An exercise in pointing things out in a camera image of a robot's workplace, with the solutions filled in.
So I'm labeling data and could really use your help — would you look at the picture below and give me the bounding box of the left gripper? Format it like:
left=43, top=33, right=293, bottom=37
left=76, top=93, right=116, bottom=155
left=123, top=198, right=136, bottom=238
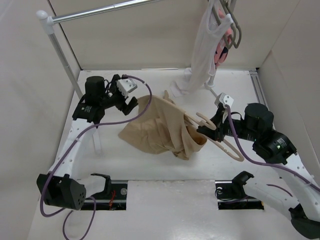
left=100, top=76, right=138, bottom=114

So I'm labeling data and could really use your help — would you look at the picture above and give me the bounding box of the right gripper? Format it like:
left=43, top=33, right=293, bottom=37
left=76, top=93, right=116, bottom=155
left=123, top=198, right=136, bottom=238
left=196, top=107, right=260, bottom=142

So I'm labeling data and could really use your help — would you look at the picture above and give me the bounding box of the beige t shirt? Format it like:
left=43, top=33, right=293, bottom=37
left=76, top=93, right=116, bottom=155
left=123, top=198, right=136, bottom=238
left=118, top=91, right=207, bottom=160

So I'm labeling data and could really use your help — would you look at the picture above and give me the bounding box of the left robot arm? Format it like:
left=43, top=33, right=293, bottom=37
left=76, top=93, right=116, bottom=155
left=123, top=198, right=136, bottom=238
left=36, top=74, right=138, bottom=212

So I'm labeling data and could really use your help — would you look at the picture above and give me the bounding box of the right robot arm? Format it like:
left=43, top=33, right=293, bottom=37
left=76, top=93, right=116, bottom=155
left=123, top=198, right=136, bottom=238
left=197, top=103, right=320, bottom=240

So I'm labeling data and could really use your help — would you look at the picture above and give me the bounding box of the grey clothes hanger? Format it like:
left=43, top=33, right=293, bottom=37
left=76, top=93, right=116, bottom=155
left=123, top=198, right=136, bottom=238
left=220, top=0, right=242, bottom=50

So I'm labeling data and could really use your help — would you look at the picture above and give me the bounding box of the white tank top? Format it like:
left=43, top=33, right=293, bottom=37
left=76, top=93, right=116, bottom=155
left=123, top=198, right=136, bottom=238
left=170, top=0, right=234, bottom=98

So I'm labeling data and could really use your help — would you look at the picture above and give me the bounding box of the pink patterned garment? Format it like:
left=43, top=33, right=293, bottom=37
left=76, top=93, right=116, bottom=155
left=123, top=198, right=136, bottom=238
left=212, top=7, right=233, bottom=70

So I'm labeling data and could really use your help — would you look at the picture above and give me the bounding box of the white clothes rack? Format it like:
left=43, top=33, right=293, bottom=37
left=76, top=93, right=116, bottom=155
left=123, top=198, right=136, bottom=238
left=36, top=0, right=241, bottom=156

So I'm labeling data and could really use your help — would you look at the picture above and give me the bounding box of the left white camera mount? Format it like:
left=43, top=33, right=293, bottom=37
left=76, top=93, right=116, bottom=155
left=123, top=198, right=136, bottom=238
left=116, top=78, right=138, bottom=98

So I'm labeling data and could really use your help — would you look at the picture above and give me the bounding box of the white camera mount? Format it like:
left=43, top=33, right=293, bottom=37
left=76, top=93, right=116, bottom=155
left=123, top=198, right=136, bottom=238
left=116, top=78, right=138, bottom=98
left=214, top=92, right=234, bottom=108

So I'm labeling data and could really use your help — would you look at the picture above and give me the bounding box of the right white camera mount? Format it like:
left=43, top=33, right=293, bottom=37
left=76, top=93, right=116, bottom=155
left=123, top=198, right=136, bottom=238
left=214, top=92, right=234, bottom=108

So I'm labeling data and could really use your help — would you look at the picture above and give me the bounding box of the aluminium rail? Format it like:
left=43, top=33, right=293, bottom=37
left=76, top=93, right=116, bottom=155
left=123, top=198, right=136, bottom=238
left=248, top=69, right=285, bottom=153

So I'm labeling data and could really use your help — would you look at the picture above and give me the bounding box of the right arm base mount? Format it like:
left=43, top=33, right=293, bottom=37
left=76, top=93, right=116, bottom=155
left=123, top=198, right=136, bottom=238
left=214, top=180, right=265, bottom=210

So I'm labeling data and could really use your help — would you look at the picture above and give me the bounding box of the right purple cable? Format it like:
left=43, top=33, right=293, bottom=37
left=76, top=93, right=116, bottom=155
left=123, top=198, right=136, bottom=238
left=224, top=103, right=320, bottom=193

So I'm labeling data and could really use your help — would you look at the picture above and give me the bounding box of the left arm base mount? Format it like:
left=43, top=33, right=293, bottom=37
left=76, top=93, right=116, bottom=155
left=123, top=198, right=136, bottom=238
left=93, top=180, right=128, bottom=211

